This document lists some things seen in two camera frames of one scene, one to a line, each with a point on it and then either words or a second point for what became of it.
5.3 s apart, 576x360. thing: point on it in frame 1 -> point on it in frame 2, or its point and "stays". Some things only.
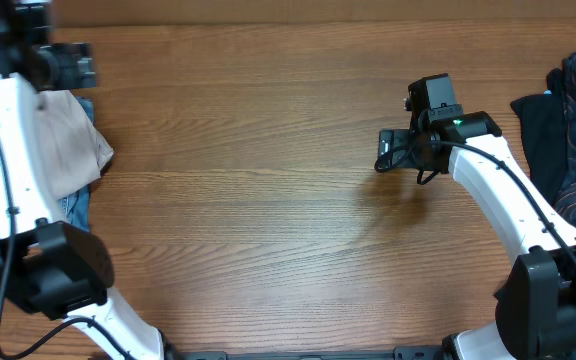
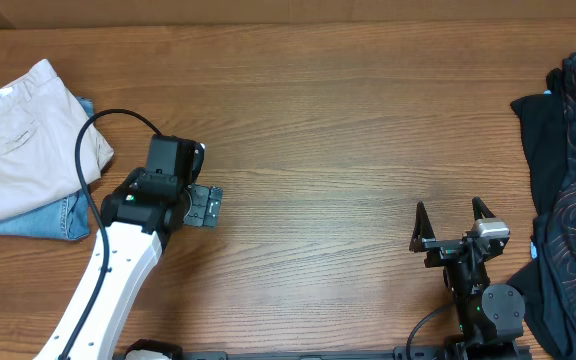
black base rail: x=401 y=353 stays
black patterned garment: x=564 y=136 stays
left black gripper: x=75 y=77 -> x=204 y=205
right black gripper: x=388 y=142 -> x=423 y=241
